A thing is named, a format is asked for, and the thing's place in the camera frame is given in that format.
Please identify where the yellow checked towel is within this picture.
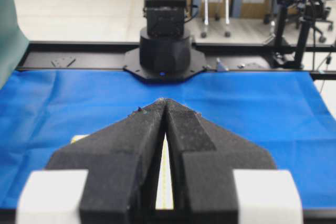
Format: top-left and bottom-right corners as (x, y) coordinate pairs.
(71, 134), (174, 210)

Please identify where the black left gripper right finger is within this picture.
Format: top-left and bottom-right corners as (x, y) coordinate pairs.
(165, 99), (303, 223)

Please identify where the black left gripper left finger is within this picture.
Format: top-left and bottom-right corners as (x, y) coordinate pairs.
(16, 99), (165, 223)

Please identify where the green curtain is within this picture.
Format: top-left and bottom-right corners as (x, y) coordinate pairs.
(1, 0), (29, 87)

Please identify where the black office chair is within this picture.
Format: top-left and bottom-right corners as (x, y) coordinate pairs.
(307, 0), (334, 43)

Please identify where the blue table cloth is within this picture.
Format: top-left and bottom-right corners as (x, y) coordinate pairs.
(1, 70), (335, 208)

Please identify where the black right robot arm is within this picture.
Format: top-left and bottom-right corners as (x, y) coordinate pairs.
(125, 0), (303, 223)

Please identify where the black table frame rail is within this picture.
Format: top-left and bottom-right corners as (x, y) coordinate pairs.
(16, 42), (335, 82)

